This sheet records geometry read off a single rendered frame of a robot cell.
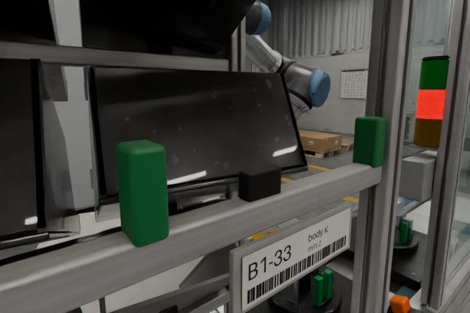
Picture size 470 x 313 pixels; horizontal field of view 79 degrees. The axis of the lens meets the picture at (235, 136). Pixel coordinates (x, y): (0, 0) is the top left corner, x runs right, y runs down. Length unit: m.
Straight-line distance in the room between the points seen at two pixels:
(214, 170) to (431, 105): 0.48
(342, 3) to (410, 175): 9.57
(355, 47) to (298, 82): 8.63
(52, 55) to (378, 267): 0.28
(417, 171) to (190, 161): 0.47
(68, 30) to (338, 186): 3.26
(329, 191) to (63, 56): 0.21
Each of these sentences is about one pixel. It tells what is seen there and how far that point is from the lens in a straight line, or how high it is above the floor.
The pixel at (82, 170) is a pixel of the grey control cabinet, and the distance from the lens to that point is 3.41.
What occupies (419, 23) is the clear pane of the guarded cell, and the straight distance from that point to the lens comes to 1.46.
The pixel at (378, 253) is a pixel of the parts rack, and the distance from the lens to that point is 0.24.
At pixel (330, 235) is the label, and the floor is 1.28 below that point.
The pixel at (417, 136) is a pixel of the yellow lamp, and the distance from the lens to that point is 0.61.
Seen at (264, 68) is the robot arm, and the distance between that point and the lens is 0.98.
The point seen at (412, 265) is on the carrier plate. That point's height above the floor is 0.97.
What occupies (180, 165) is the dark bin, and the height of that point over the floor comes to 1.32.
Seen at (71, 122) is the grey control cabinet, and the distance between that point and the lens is 3.31.
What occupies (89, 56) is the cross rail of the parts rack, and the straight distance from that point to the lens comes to 0.26.
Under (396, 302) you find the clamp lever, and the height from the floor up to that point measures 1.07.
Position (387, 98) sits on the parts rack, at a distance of 0.21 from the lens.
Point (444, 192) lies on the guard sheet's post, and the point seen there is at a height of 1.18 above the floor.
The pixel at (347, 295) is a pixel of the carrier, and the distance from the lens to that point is 0.66.
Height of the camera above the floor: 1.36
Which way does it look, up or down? 9 degrees down
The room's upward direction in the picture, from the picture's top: straight up
